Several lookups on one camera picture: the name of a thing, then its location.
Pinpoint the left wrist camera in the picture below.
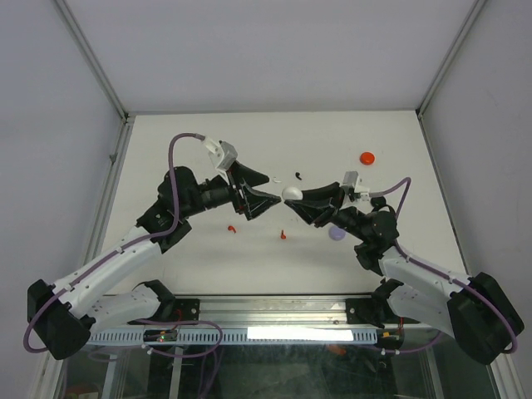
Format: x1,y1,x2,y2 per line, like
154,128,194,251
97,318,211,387
202,136,238,172

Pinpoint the orange round case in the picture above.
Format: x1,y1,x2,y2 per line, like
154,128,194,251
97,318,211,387
359,151,376,165

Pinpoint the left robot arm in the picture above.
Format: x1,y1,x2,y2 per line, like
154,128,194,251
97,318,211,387
23,160,281,360

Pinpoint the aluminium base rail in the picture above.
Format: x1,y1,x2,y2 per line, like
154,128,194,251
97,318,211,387
177,293,372,328

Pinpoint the left aluminium frame post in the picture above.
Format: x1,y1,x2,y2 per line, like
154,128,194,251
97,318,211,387
52,0,129,121

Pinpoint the white charging case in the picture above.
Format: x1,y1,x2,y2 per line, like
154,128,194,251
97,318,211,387
282,186,303,200

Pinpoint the purple charging case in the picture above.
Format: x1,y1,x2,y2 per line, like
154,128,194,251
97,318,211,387
328,226,346,241

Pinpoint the white slotted cable duct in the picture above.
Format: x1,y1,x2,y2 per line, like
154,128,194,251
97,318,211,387
88,327,377,347

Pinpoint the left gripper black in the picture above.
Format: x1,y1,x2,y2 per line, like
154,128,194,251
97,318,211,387
180,161,281,219

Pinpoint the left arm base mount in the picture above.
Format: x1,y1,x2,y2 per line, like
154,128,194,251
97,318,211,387
128,298,200,325

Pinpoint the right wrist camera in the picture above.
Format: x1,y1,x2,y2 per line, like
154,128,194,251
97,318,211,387
341,171,370,203

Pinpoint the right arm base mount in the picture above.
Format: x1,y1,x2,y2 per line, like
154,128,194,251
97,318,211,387
345,298,386,328

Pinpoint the aluminium frame post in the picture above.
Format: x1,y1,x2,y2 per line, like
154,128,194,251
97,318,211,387
52,0,129,121
416,0,489,120

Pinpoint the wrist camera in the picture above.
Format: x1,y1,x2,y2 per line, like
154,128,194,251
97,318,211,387
341,171,370,203
202,136,238,172

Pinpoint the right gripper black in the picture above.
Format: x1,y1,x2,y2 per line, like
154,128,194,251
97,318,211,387
284,181,369,242

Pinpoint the right aluminium frame post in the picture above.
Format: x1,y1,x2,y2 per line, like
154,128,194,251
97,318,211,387
416,0,489,120

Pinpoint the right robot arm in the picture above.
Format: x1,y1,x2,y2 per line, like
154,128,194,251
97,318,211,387
282,182,525,365

